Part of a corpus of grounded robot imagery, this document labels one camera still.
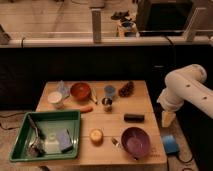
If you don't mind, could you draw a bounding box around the white post right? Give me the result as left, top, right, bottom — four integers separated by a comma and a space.
183, 7, 206, 42

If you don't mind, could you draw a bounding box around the black monitor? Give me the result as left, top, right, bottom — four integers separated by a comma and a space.
136, 0, 193, 31

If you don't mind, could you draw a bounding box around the small metal cup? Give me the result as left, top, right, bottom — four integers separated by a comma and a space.
102, 98, 112, 112

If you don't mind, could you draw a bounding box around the clear crumpled plastic bag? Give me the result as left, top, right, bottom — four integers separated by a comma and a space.
57, 81, 70, 98

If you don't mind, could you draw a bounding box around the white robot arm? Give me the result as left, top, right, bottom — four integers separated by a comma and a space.
157, 64, 213, 127

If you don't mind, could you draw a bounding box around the metal utensil in tray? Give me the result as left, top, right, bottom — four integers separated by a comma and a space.
28, 116, 45, 157

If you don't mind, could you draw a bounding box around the white post left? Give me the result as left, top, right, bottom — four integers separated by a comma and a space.
92, 8, 101, 43

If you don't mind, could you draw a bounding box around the green plastic tray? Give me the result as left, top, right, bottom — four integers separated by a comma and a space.
9, 110, 81, 162

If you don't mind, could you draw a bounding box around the knife with wooden handle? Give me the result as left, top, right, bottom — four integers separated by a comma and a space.
91, 88, 98, 105

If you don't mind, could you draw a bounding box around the small metal clip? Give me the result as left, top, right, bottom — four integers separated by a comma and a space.
111, 138, 119, 147

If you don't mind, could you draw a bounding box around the blue sponge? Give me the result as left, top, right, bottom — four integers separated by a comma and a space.
56, 129, 73, 153

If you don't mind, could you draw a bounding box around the purple bowl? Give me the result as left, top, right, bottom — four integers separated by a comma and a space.
121, 127, 151, 159

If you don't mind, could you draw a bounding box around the white post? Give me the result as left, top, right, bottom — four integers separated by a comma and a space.
183, 7, 206, 42
92, 8, 101, 43

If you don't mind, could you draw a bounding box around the orange carrot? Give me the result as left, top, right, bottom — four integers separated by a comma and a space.
79, 106, 93, 113

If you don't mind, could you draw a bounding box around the blue round object on floor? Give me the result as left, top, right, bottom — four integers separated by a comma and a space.
162, 135, 180, 155

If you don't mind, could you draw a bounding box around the white paper cup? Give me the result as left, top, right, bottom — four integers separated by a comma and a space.
47, 91, 63, 108

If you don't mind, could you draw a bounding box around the white bottle in tray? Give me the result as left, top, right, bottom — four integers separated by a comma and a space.
44, 133, 60, 154

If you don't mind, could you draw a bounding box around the orange bowl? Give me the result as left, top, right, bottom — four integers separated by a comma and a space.
70, 82, 91, 101

